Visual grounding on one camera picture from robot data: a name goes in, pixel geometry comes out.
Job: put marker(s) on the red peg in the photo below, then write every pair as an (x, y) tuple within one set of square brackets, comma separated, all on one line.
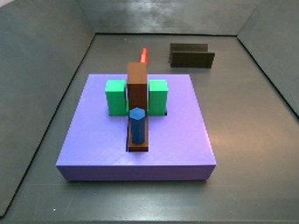
[(143, 56)]

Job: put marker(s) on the purple board base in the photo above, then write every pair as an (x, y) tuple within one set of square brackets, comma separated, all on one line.
[(94, 153)]

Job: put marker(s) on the blue hexagonal peg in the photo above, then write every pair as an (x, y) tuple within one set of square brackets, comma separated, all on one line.
[(138, 125)]

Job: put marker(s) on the green block right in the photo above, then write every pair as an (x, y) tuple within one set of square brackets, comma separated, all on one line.
[(158, 92)]

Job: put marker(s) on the green block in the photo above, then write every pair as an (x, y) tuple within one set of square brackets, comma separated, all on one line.
[(116, 97), (158, 92)]

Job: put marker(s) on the green block left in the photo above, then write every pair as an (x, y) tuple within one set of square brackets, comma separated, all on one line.
[(116, 97)]

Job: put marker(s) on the brown L-shaped block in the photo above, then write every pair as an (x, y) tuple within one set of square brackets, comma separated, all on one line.
[(136, 96)]

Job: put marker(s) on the black angled holder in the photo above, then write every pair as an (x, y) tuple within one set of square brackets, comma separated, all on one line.
[(190, 55)]

